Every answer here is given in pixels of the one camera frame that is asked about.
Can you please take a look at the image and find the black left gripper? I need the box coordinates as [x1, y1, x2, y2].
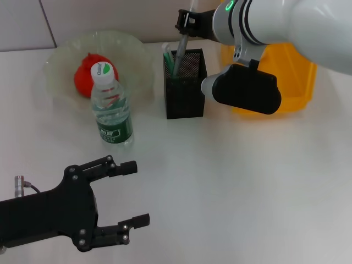
[0, 164, 100, 252]

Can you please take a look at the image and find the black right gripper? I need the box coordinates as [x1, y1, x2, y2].
[174, 9, 221, 42]

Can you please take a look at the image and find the grey marker pen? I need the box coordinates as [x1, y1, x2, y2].
[172, 0, 199, 79]

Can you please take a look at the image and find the red tomato-shaped toy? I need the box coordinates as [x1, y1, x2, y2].
[73, 52, 119, 99]

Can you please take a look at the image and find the black mesh pen holder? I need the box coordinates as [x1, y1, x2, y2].
[162, 48, 207, 120]

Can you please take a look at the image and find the left gripper plug with cable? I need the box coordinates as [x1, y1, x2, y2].
[14, 175, 42, 197]

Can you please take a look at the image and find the clear green-label water bottle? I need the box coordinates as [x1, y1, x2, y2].
[90, 62, 135, 147]

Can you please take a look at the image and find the yellow plastic bin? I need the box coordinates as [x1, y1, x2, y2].
[220, 42, 317, 115]

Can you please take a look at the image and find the green glass fruit plate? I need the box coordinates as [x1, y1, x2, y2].
[43, 30, 154, 111]

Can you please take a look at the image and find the green utility knife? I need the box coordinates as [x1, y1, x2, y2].
[161, 42, 179, 80]

